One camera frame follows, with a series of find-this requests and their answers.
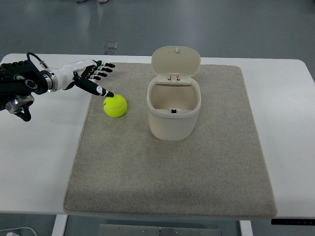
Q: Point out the cream bin with lid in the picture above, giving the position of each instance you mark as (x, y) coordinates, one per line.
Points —
(173, 96)

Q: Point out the white table leg right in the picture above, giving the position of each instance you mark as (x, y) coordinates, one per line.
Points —
(246, 228)

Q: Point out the white table leg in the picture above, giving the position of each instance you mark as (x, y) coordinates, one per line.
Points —
(59, 225)
(246, 228)

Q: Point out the black table control panel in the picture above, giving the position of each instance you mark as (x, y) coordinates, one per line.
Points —
(294, 222)

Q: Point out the white object bottom left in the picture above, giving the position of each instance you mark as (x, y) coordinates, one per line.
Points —
(13, 231)

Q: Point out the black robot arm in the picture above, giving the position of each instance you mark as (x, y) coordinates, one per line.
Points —
(18, 80)

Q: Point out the white table leg left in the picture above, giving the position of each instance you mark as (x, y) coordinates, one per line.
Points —
(59, 225)

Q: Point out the grey felt mat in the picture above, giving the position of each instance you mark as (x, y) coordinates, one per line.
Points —
(218, 171)

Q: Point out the yellow tennis ball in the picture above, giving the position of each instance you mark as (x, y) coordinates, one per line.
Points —
(115, 106)

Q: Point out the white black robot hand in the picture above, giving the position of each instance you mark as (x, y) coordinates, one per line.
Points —
(80, 74)

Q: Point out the clear floor plate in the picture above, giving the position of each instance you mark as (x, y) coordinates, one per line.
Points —
(110, 45)

